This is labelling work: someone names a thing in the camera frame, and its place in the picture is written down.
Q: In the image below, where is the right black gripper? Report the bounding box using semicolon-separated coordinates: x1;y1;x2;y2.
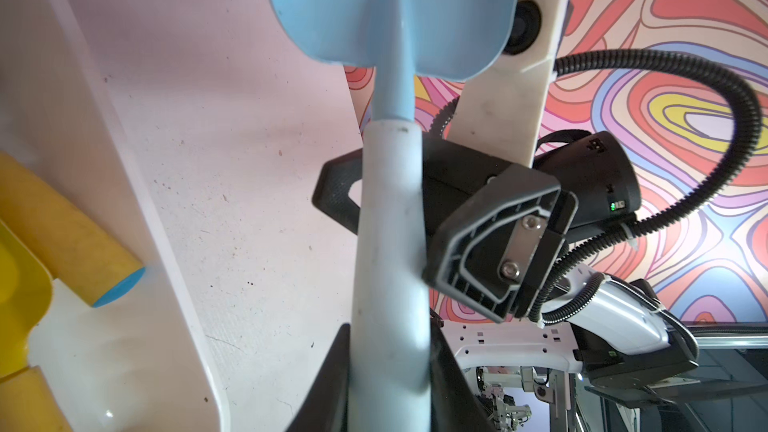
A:
312;131;641;323

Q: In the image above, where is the green shovel yellow handle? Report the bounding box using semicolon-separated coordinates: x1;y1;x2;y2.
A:
1;152;146;308

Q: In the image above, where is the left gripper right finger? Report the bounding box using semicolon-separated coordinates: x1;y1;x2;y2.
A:
430;318;494;432

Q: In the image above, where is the white storage box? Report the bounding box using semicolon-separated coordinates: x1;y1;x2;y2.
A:
1;0;231;431

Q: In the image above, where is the light blue shovel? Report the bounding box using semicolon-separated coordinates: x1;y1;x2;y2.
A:
270;0;517;431

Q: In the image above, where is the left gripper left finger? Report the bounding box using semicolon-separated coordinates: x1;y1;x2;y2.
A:
287;323;351;432

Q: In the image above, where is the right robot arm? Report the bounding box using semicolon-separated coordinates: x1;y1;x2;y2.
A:
312;122;698;393

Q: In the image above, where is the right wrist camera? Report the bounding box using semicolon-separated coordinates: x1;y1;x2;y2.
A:
448;0;570;166

